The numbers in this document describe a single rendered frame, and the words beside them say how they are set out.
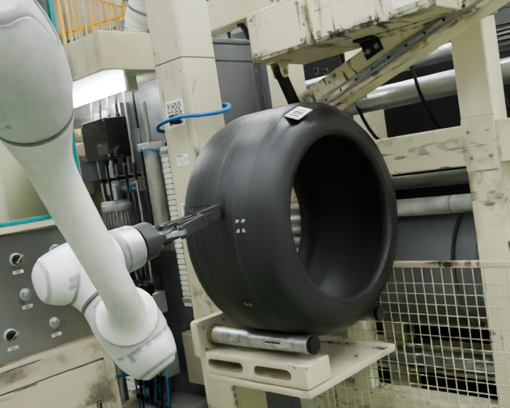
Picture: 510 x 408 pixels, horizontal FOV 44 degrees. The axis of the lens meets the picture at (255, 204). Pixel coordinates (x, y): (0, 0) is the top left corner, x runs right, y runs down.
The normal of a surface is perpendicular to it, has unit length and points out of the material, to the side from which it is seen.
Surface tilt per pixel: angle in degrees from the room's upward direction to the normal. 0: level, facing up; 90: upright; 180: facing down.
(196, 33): 90
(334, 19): 90
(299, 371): 90
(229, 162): 55
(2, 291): 90
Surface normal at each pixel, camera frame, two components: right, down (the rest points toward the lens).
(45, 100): 0.73, 0.62
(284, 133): 0.10, -0.58
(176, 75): -0.68, 0.14
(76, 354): 0.72, -0.07
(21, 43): 0.73, 0.43
